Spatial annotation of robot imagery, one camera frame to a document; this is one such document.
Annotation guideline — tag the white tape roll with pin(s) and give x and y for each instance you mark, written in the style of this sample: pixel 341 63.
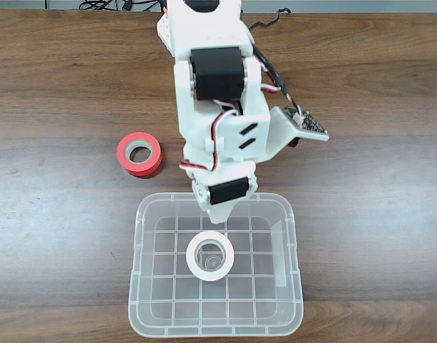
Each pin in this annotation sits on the white tape roll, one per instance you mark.
pixel 211 275

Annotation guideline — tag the clear plastic storage box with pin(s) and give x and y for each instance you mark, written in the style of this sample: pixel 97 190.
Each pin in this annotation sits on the clear plastic storage box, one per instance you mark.
pixel 239 314

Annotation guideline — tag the red tape roll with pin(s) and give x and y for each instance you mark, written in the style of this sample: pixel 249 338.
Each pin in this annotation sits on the red tape roll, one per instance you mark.
pixel 143 172

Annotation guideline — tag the wrist camera on white mount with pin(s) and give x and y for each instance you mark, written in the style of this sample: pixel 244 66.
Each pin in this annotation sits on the wrist camera on white mount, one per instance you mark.
pixel 311 125

